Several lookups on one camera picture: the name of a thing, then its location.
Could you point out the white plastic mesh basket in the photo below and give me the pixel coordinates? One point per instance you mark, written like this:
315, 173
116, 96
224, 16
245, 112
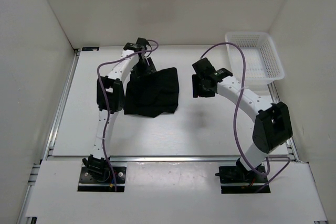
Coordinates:
263, 65

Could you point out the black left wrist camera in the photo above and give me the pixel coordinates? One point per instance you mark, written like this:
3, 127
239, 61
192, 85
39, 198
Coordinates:
140, 45

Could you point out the aluminium table edge rail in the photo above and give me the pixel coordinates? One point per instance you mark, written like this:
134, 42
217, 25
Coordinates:
49, 142

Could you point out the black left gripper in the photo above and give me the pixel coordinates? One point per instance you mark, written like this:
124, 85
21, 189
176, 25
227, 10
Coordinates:
150, 69

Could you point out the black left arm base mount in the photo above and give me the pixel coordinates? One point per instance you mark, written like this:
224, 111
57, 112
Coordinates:
97, 176

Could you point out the black shorts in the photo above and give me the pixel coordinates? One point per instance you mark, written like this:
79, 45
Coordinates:
153, 95

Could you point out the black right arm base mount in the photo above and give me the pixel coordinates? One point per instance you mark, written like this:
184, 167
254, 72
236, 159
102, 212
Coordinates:
234, 181

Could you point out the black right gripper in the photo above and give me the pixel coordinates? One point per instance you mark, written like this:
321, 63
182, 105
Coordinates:
197, 92

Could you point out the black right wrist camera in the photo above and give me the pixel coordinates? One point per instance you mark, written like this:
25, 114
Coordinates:
203, 66

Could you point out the small black corner label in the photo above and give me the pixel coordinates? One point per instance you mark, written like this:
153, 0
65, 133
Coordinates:
90, 48

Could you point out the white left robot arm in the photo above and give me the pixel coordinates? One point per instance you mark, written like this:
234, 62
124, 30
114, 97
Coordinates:
110, 101

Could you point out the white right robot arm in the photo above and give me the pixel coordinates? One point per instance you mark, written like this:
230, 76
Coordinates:
272, 124

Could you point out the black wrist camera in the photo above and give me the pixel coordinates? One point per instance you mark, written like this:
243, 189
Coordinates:
140, 45
203, 66

